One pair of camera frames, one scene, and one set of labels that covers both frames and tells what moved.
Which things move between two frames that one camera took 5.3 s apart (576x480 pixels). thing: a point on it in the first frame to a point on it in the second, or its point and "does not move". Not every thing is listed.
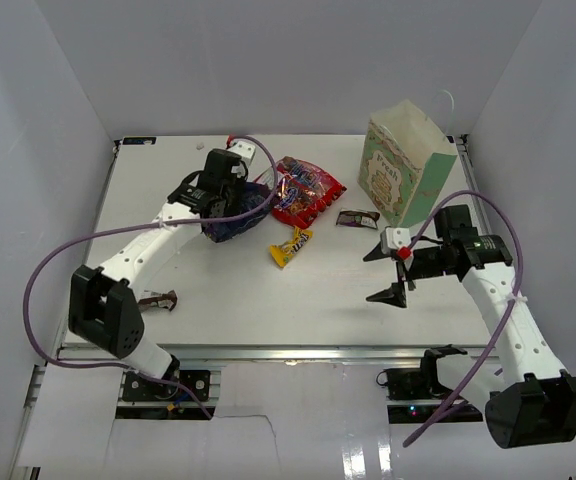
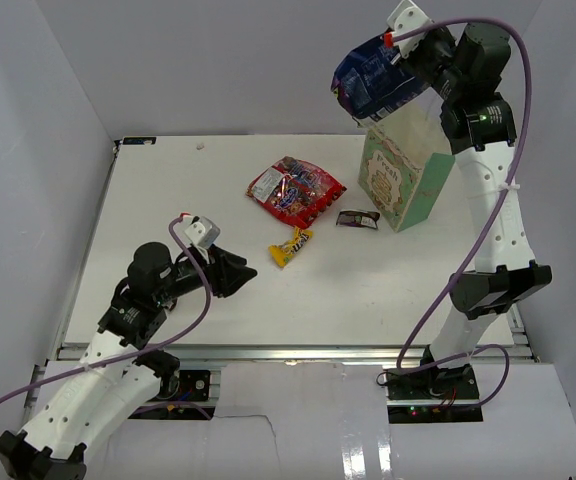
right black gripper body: (429, 262) to (432, 60)
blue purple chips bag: (253, 195) to (367, 84)
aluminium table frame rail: (271, 353) does not move
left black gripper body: (232, 193) to (188, 278)
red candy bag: (304, 191) does not move
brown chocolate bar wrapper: (358, 218) does not move
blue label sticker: (138, 140) does not move
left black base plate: (139, 388) does not move
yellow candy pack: (283, 252) does not move
